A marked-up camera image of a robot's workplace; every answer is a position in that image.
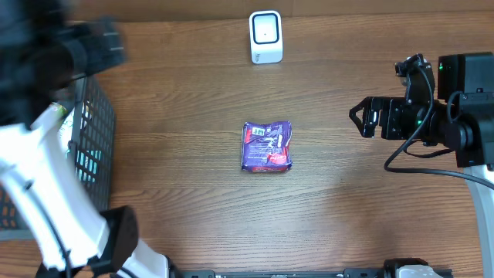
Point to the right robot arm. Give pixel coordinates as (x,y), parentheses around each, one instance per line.
(452,106)

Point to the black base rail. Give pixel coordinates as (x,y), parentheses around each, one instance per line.
(346,273)

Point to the grey plastic shopping basket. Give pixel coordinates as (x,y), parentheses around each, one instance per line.
(91,152)

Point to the purple sanitary pad pack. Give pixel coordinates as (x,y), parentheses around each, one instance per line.
(265,147)

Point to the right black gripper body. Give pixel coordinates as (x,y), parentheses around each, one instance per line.
(400,118)

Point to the white tube with gold cap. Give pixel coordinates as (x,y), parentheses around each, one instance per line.
(66,129)

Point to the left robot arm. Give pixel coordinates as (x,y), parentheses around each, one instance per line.
(41,53)

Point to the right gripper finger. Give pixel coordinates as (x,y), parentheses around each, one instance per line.
(367,105)
(366,124)

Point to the white barcode scanner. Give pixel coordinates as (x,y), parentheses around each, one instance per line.
(266,37)

